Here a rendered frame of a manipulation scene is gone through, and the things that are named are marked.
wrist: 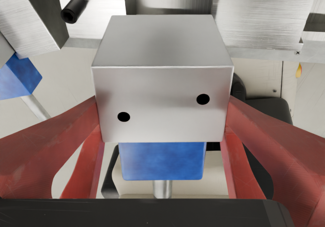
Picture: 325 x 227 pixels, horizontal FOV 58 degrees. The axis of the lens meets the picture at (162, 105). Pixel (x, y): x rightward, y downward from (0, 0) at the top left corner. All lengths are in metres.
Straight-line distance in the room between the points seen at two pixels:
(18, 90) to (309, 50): 0.28
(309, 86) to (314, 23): 1.22
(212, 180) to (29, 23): 0.35
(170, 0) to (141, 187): 0.37
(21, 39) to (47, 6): 0.04
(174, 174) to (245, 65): 0.83
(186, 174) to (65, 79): 1.41
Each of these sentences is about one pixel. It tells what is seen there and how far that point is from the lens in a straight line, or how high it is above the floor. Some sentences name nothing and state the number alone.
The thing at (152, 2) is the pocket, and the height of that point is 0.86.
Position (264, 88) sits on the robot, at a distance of 1.04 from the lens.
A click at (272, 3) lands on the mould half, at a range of 0.19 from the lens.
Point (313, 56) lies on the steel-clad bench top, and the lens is 0.33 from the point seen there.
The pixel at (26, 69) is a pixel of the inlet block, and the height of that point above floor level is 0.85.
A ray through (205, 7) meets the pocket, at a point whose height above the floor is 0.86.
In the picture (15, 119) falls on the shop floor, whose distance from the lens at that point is 1.96.
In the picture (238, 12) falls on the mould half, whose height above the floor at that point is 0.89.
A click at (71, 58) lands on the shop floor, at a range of 1.44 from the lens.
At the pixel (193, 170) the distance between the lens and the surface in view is 0.15.
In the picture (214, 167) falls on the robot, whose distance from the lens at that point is 0.49.
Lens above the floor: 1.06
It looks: 45 degrees down
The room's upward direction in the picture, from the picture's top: 169 degrees counter-clockwise
